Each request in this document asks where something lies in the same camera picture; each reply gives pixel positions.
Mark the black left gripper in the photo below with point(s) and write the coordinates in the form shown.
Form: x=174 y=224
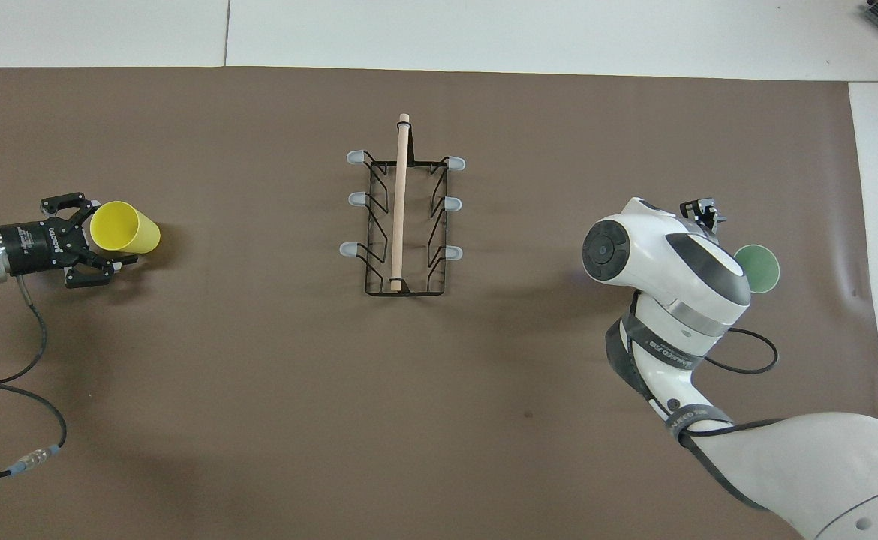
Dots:
x=37 y=246

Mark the yellow plastic cup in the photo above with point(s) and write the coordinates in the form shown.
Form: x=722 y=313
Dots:
x=120 y=226

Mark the pale green plastic cup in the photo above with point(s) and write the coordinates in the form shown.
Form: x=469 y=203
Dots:
x=762 y=268

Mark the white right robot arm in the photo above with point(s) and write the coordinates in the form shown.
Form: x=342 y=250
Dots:
x=672 y=262

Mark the brown table mat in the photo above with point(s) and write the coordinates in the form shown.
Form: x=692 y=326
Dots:
x=259 y=390

